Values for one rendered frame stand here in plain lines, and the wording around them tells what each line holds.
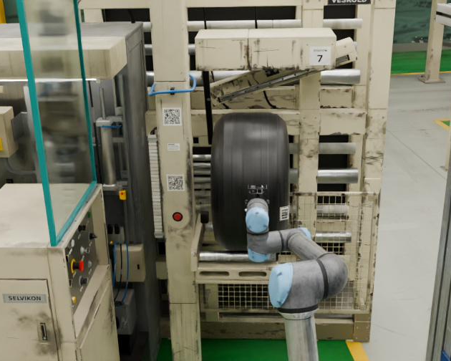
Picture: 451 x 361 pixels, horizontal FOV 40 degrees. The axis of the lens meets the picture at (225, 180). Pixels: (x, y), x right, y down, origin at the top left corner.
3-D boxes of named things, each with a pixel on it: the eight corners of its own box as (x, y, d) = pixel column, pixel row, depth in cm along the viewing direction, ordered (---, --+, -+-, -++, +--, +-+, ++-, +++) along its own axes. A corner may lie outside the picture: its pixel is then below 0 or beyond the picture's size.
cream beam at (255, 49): (195, 72, 274) (194, 38, 268) (200, 61, 297) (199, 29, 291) (336, 70, 270) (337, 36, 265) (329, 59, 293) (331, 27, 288)
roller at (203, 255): (197, 248, 271) (197, 252, 275) (196, 258, 269) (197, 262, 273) (278, 249, 269) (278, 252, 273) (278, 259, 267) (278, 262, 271)
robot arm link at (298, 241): (364, 260, 176) (303, 218, 223) (328, 266, 173) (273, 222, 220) (365, 299, 178) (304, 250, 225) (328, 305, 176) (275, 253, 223)
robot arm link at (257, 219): (245, 236, 209) (245, 211, 207) (246, 224, 220) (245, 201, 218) (269, 235, 209) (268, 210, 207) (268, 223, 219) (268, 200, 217)
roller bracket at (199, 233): (190, 272, 269) (190, 252, 265) (199, 230, 306) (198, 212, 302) (198, 272, 268) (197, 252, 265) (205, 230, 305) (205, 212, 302)
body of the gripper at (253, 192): (268, 184, 233) (268, 194, 221) (267, 206, 235) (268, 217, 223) (247, 184, 233) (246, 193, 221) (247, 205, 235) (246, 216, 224)
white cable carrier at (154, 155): (154, 238, 277) (147, 135, 259) (156, 233, 282) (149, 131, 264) (165, 238, 277) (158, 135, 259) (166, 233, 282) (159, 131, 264)
